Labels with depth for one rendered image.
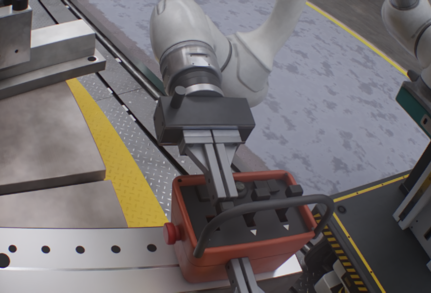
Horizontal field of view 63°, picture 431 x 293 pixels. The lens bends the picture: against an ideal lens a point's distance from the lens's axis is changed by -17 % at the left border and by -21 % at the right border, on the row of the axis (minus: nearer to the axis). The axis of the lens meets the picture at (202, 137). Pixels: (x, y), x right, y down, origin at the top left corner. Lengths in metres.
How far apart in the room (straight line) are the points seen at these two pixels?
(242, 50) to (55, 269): 0.50
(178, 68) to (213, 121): 0.10
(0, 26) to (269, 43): 0.93
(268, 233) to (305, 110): 1.86
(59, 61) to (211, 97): 1.13
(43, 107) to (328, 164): 1.40
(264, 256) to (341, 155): 1.67
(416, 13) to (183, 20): 0.73
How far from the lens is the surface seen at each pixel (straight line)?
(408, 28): 1.20
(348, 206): 1.47
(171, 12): 0.70
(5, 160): 1.33
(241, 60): 0.75
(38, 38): 1.67
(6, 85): 1.57
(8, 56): 1.47
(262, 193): 0.56
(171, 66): 0.63
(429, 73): 1.17
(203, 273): 0.61
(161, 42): 0.67
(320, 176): 2.04
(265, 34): 0.78
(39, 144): 1.37
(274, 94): 2.45
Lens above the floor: 1.24
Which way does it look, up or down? 39 degrees down
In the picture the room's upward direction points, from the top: 17 degrees clockwise
